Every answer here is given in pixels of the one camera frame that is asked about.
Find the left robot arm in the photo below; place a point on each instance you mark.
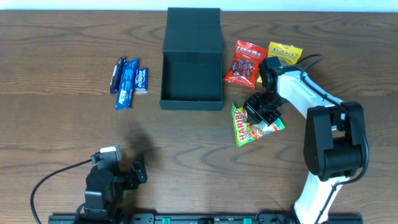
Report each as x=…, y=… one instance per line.
x=105, y=187

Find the green Haribo gummy bag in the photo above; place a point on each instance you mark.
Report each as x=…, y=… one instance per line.
x=245, y=128

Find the yellow Hacks candy bag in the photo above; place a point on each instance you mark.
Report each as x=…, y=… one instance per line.
x=286, y=54

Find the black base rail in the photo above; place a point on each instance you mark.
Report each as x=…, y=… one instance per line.
x=148, y=218

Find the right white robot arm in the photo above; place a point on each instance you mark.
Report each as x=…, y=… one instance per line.
x=335, y=149

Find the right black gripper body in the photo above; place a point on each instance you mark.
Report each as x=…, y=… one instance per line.
x=263, y=108

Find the blue Eclipse mint box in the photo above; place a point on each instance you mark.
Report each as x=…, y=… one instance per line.
x=140, y=81

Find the dark green open box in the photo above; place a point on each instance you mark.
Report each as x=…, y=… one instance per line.
x=192, y=73

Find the red Hacks candy bag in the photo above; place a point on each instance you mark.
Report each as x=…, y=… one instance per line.
x=245, y=65

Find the blue Oreo cookie pack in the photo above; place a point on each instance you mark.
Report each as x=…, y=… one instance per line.
x=126, y=85

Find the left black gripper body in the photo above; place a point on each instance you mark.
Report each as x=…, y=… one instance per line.
x=137, y=173

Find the dark purple snack bar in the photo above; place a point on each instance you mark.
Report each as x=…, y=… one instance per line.
x=116, y=77

